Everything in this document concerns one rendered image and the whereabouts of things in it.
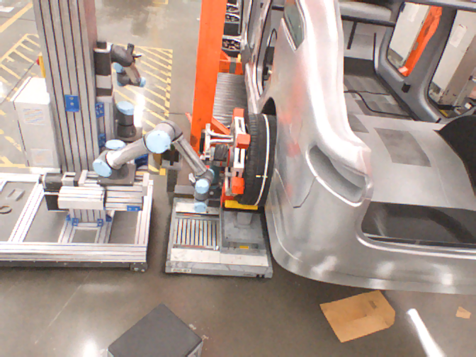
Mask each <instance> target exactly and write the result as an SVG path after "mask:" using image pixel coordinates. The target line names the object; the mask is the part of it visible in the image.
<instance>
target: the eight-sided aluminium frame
mask: <svg viewBox="0 0 476 357"><path fill-rule="evenodd" d="M233 128H234V131H236V135H235V144H237V136H238V134H247V132H246V130H245V129H244V119H243V118H238V117H234V120H233V121H232V124H231V125H230V131H229V136H231V135H232V132H233ZM239 128H241V130H242V131H239ZM238 151H239V149H238V148H235V146H234V162H233V168H232V167H231V169H230V172H229V171H228V167H225V177H224V180H225V196H233V197H234V196H236V195H238V194H233V193H232V191H231V184H232V177H235V174H237V171H238V172H239V175H238V178H241V177H242V172H243V169H244V149H241V159H240V162H238ZM228 179H230V187H229V185H228Z"/></svg>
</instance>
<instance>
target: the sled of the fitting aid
mask: <svg viewBox="0 0 476 357"><path fill-rule="evenodd" d="M259 215H260V221H261V230H262V236H263V243H262V244H250V243H238V242H227V241H225V219H224V211H222V208H221V205H220V253H221V254H236V255H248V256H264V255H266V240H264V231H263V226H262V220H261V214H259Z"/></svg>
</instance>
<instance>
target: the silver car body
mask: <svg viewBox="0 0 476 357"><path fill-rule="evenodd" d="M404 2H408V3H413V4H423V5H428V6H437V7H442V11H441V16H440V20H439V22H438V26H437V29H436V30H435V31H434V33H433V35H432V36H431V37H430V38H429V41H427V42H426V45H425V47H424V49H423V51H422V54H421V56H419V58H418V60H417V62H416V64H415V66H414V68H413V70H412V71H411V73H410V74H409V76H405V75H403V74H402V73H401V72H400V71H399V70H398V69H397V68H396V66H394V65H393V64H392V63H391V62H390V61H389V59H388V57H387V54H388V48H389V46H390V42H391V39H392V35H394V32H395V28H396V25H397V19H398V18H399V15H400V13H401V8H402V5H403V3H404ZM457 11H467V12H472V13H476V0H241V4H240V14H239V30H238V33H239V34H241V41H240V49H239V52H240V57H241V53H242V50H243V49H244V46H245V45H246V44H247V43H249V46H250V48H251V49H252V51H251V57H250V58H249V61H248V63H247V64H246V66H244V83H246V92H247V100H248V109H249V113H254V114H260V112H261V108H262V106H263V104H264V101H266V99H267V98H268V97H269V96H272V97H273V100H275V102H276V111H277V140H276V157H274V164H273V173H272V178H271V185H270V188H269V192H268V198H267V201H266V205H265V206H264V211H266V220H267V225H268V234H269V239H270V244H271V252H272V254H273V257H274V258H275V259H276V262H277V263H278V264H279V265H280V266H282V267H283V268H286V269H287V270H288V271H290V272H291V273H295V274H297V275H299V276H304V277H307V278H312V279H313V280H316V281H322V282H326V283H335V284H339V285H350V286H357V287H364V288H372V289H381V290H402V291H416V292H430V293H444V294H459V295H476V105H475V106H473V107H472V108H470V110H468V111H466V112H464V113H462V114H460V115H455V116H451V118H447V117H446V116H445V115H444V114H443V113H442V112H441V111H440V110H439V109H437V107H436V106H435V105H434V104H433V103H432V102H431V99H429V86H430V85H431V82H432V80H433V77H434V74H435V73H436V69H437V67H438V66H439V64H440V61H441V58H442V56H443V51H444V50H445V49H446V46H447V43H448V39H449V37H450V34H451V29H453V24H454V22H455V17H456V14H457Z"/></svg>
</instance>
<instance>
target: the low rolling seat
mask: <svg viewBox="0 0 476 357"><path fill-rule="evenodd" d="M202 346H203V341H202V339H201V337H200V336H199V335H198V334H197V333H195V332H194V331H193V330H192V329H191V328H190V327H189V326H188V325H187V324H186V323H185V322H184V321H182V320H181V319H180V318H179V316H177V315H176V314H175V313H173V312H172V311H171V310H170V309H169V307H167V306H166V305H165V304H164V303H162V302H161V303H160V304H159V305H157V306H156V307H155V308H154V309H153V310H152V311H151V312H148V313H147V314H146V315H145V316H144V317H143V318H142V319H141V320H139V321H138V322H137V323H135V324H134V325H133V327H130V328H129V329H128V330H127V331H126V332H125V333H124V334H121V336H120V337H119V338H117V339H116V340H115V341H114V342H112V343H111V345H109V346H108V349H107V356H108V357H200V355H201V350H202Z"/></svg>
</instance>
